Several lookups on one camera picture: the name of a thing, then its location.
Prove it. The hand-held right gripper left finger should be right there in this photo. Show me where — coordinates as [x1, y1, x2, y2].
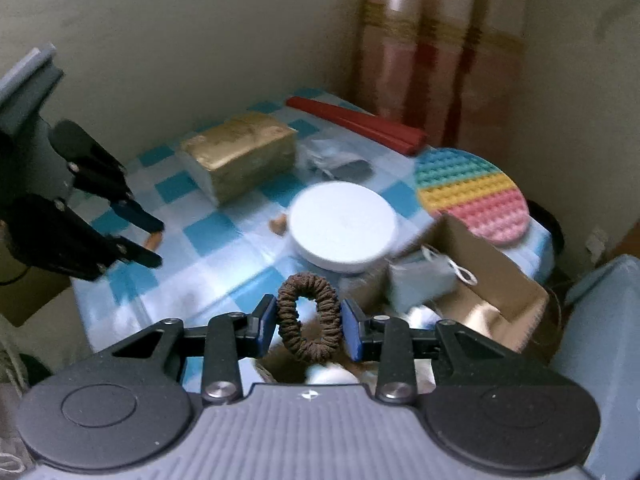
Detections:
[111, 294, 278, 403]

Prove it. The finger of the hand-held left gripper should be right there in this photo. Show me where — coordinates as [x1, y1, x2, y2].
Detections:
[49, 119, 166, 234]
[4, 194, 163, 282]

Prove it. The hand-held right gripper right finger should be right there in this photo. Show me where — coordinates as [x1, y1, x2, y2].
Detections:
[341, 298, 506, 403]

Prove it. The brown hair scrunchie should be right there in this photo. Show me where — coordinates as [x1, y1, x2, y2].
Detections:
[276, 272, 346, 363]

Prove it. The light blue face mask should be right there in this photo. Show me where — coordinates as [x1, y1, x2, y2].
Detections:
[387, 245, 476, 311]

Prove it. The brown cardboard box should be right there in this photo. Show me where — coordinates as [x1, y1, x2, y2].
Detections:
[345, 215, 551, 356]

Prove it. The blue checkered tablecloth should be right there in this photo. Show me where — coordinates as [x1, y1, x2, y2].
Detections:
[72, 87, 553, 396]

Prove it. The white round lidded container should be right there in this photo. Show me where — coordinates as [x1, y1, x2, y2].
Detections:
[289, 181, 398, 275]

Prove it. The gold box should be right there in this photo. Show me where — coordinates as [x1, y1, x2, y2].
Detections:
[180, 112, 298, 207]

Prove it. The dark grey pouch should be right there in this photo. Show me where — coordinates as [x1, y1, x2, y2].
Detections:
[335, 159, 373, 182]

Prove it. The rainbow bubble silicone mat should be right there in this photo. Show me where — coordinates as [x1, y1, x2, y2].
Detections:
[414, 147, 530, 248]

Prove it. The clear plastic bag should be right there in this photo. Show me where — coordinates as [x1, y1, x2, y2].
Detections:
[300, 137, 351, 178]

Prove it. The red folded fan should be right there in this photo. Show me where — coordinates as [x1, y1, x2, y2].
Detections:
[285, 96, 428, 156]

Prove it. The grey-blue plastic stool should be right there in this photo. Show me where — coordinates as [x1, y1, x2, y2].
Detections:
[550, 254, 640, 480]

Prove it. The pink striped curtain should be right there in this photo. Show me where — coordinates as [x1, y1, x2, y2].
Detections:
[352, 0, 531, 151]

